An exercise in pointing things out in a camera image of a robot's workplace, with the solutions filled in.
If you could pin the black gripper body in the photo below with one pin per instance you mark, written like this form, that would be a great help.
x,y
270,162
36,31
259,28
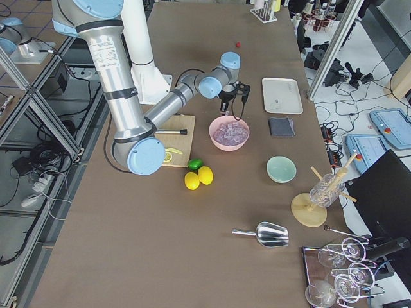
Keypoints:
x,y
227,95

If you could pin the clear ice cubes pile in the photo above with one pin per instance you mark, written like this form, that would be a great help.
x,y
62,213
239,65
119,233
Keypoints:
x,y
231,134

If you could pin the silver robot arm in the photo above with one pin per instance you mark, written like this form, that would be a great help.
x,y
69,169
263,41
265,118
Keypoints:
x,y
17,43
135,147

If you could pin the wooden cup drying stand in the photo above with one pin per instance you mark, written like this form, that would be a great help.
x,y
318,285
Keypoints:
x,y
309,214

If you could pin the metal ice scoop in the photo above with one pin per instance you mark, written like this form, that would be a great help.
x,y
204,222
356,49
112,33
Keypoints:
x,y
268,234

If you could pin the pink bowl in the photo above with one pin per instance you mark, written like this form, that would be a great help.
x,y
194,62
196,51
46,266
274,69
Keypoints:
x,y
214,126

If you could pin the wooden cutting board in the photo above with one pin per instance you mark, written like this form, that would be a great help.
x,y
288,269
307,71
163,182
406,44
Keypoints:
x,y
180,142

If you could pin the cream rabbit serving tray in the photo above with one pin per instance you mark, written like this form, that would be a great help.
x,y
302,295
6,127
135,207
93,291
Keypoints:
x,y
281,96

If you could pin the grey folded cloth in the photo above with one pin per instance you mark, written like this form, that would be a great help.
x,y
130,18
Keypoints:
x,y
281,127

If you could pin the green lime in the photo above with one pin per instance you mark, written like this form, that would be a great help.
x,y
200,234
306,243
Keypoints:
x,y
195,164

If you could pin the yellow plastic knife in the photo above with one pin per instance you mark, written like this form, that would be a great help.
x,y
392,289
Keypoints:
x,y
174,150

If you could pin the yellow lemon near board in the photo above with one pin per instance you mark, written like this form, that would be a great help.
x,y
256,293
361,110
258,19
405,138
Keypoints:
x,y
205,175

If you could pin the lemon slice inner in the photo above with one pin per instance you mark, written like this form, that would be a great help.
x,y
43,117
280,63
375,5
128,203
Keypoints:
x,y
168,157

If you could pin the yellow lemon far from board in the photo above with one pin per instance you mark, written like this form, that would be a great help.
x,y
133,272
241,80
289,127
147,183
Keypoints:
x,y
191,180

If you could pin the mint green bowl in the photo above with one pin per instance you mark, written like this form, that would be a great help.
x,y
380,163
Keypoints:
x,y
281,169

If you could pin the clear glass on stand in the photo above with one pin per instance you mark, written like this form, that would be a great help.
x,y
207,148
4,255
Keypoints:
x,y
326,191

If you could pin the blue teach pendant lower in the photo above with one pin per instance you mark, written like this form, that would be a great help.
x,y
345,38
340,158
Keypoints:
x,y
369,148

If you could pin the blue teach pendant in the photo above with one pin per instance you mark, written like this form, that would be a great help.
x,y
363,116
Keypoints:
x,y
394,126
369,148

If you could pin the blue teach pendant upper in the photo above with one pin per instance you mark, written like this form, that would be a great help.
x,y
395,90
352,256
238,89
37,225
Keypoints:
x,y
394,126

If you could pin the black monitor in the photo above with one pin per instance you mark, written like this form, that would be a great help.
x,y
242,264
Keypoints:
x,y
383,196

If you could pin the black glass rack tray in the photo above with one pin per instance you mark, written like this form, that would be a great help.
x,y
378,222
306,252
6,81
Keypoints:
x,y
346,268

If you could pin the wine glass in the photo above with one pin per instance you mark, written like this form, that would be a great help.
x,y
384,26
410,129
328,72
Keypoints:
x,y
320,294

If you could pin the white wire rack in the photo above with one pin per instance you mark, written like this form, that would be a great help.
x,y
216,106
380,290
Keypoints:
x,y
264,10

